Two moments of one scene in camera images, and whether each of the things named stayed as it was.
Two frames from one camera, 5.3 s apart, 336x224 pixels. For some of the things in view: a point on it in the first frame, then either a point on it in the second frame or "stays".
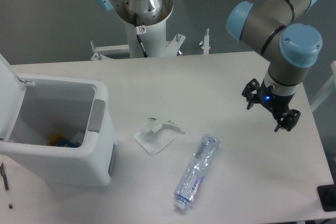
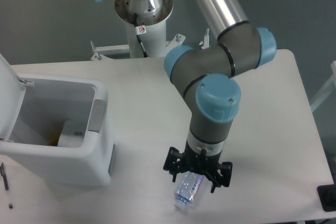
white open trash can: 32,106 stays
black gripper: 277,104 to 187,161
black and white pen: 7,185 stays
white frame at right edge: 327,90 stays
